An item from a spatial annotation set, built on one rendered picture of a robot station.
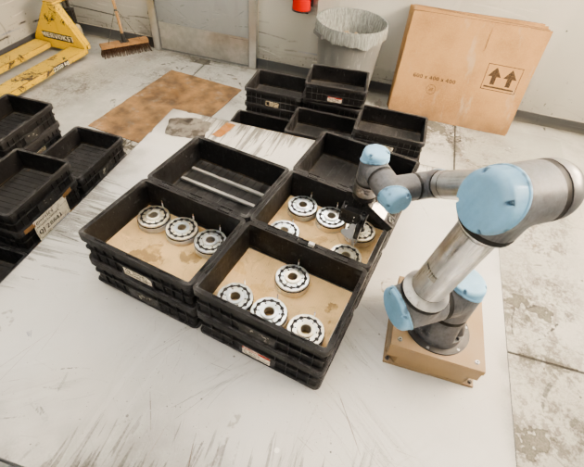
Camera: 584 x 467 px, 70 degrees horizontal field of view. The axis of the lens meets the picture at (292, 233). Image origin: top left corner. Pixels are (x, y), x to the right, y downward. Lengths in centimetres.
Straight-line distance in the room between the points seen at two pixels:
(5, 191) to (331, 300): 165
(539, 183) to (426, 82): 311
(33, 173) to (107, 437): 150
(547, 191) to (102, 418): 113
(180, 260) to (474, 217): 88
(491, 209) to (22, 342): 127
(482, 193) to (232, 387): 83
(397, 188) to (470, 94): 286
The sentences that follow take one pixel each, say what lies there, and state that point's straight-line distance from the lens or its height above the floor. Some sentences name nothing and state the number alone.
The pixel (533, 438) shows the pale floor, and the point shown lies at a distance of 227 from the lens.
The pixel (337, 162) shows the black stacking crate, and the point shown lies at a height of 83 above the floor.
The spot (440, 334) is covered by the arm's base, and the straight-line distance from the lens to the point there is 124.
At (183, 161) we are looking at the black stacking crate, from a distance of 161.
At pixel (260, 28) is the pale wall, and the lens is 423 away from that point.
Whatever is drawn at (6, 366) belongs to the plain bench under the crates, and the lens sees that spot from 144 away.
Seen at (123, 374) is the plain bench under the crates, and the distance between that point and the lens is 131.
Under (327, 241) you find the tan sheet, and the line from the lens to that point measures 139.
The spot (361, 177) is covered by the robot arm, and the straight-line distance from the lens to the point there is 118.
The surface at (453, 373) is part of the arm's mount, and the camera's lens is 133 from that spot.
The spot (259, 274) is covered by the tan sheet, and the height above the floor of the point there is 83.
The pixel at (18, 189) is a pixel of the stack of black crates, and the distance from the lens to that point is 233.
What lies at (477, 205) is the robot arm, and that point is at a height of 138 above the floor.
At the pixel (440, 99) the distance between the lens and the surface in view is 389.
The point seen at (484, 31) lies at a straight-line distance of 382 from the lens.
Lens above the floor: 184
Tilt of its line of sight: 46 degrees down
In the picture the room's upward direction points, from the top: 6 degrees clockwise
